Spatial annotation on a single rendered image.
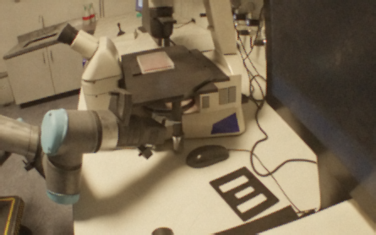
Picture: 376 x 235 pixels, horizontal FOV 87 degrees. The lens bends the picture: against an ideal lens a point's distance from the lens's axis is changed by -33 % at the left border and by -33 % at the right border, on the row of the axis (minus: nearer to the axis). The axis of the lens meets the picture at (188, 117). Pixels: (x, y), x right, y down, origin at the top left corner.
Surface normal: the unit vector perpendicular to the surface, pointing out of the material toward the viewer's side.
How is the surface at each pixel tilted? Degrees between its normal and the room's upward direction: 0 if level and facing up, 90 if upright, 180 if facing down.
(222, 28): 90
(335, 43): 93
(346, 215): 10
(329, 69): 93
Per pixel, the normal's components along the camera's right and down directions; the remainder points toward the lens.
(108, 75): 0.29, 0.50
